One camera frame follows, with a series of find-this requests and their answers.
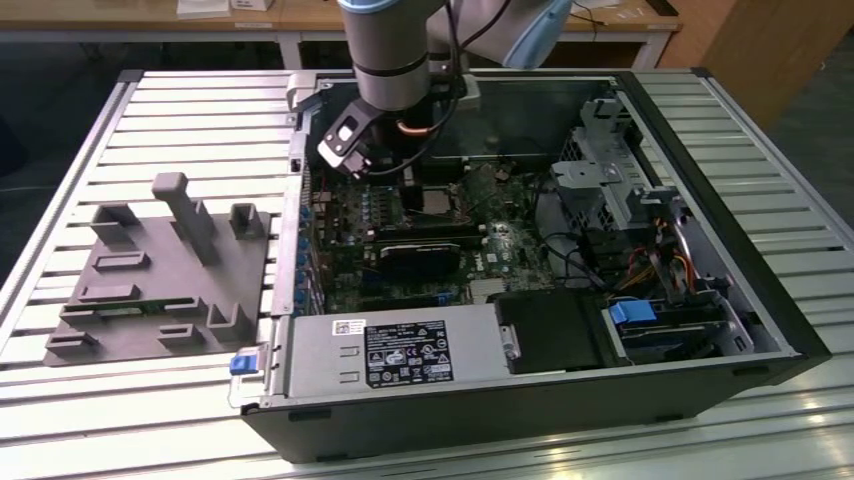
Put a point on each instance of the grey plastic fan shroud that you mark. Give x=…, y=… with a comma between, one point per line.
x=553, y=215

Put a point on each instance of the grey parts rack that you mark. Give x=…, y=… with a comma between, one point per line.
x=167, y=300

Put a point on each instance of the wooden cabinet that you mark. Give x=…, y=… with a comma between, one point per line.
x=768, y=50

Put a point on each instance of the metal disk bay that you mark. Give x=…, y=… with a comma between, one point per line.
x=734, y=325

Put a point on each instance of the grey metal drive cage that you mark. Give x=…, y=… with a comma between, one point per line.
x=588, y=175

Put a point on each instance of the black RAM slot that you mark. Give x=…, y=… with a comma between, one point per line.
x=428, y=238
x=448, y=170
x=448, y=175
x=428, y=231
x=428, y=234
x=448, y=165
x=448, y=181
x=428, y=227

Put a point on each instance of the black PC case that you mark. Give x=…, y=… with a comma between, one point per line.
x=468, y=425

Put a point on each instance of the CPU socket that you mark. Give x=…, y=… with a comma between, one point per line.
x=461, y=219

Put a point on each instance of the blue disk carrier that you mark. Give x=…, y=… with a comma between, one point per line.
x=634, y=312

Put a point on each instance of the wooden desk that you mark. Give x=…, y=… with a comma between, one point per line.
x=101, y=22

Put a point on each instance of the grey case latch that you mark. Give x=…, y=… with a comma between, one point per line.
x=299, y=90

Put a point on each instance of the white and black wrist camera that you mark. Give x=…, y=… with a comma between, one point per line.
x=347, y=135

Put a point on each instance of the white box black print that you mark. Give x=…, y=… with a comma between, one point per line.
x=250, y=4

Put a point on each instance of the silver power supply with label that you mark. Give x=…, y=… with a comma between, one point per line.
x=321, y=350

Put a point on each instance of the black graphics card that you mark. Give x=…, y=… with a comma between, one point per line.
x=417, y=260

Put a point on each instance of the blue case latch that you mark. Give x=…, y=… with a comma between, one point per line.
x=242, y=364

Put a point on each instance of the silver CPU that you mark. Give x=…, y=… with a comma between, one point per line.
x=442, y=201

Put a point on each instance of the green motherboard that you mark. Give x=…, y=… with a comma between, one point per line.
x=514, y=240

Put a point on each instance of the silver chipset heatsink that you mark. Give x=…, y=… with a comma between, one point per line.
x=488, y=286

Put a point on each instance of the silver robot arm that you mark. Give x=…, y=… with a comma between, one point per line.
x=387, y=50

